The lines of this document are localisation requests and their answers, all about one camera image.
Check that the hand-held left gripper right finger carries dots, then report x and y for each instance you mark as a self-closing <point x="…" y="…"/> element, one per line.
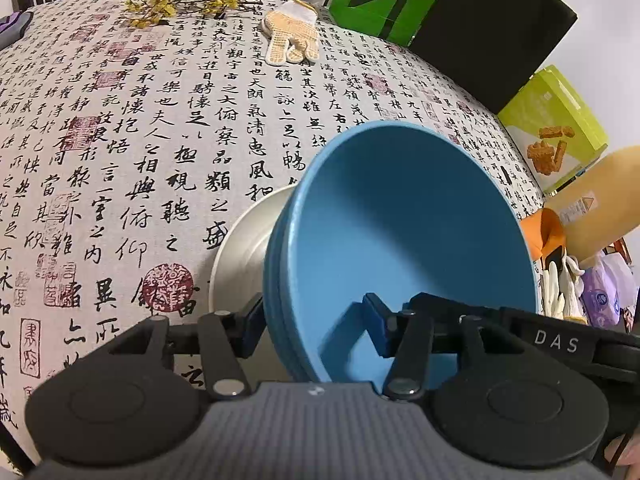
<point x="379" y="325"/>

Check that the yellow-green snack box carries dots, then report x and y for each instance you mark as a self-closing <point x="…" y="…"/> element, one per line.
<point x="550" y="110"/>

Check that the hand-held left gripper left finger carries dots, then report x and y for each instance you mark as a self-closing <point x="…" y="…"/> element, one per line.
<point x="255" y="327"/>

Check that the black paper bag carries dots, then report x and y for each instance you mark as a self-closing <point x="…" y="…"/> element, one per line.
<point x="490" y="35"/>

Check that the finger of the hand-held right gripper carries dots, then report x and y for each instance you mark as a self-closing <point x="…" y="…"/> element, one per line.
<point x="450" y="306"/>

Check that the person's right hand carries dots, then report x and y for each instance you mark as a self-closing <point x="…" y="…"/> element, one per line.
<point x="625" y="452"/>

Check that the cream round plate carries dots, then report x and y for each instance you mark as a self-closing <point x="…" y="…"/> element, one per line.
<point x="240" y="250"/>

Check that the beige thermos jug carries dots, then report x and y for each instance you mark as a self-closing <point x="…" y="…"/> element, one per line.
<point x="600" y="200"/>

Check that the white rubber glove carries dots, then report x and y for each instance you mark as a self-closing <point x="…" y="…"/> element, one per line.
<point x="557" y="290"/>

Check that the white yellow-dotted knit glove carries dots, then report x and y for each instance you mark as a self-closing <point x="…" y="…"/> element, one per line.
<point x="290" y="35"/>

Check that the grey purple glove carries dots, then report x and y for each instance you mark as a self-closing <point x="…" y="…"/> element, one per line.
<point x="15" y="30"/>

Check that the purple tissue pack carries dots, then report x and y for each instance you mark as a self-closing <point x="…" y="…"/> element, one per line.
<point x="605" y="295"/>

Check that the calligraphy print tablecloth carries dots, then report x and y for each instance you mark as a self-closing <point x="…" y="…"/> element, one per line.
<point x="150" y="170"/>

